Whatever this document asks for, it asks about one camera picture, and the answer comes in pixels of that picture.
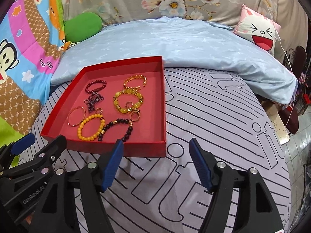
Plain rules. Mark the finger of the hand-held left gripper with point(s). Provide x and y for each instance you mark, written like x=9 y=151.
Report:
x=52 y=149
x=24 y=142

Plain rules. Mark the green pillow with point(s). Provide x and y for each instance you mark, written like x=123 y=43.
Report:
x=81 y=28

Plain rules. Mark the beige cloth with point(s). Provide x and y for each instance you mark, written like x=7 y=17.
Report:
x=291 y=17

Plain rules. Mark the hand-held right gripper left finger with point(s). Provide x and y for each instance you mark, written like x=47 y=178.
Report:
x=113 y=165

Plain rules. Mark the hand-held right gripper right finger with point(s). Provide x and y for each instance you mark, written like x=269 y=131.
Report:
x=200 y=165

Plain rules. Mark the red cardboard box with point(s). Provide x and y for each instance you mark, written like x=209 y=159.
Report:
x=150 y=102

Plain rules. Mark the grey striped bedsheet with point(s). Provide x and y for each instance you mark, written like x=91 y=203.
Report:
x=218 y=114

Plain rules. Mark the rose gold bangle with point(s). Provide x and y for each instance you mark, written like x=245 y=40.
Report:
x=73 y=125

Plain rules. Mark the light blue blanket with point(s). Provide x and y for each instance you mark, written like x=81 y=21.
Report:
x=182 y=43

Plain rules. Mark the dark wooden chair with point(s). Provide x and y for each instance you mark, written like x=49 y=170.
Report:
x=300 y=55

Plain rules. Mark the pink rabbit face cushion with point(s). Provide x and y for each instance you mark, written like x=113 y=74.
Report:
x=262 y=31

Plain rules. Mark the cartoon monkey printed blanket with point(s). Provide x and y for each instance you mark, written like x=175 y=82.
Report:
x=24 y=53

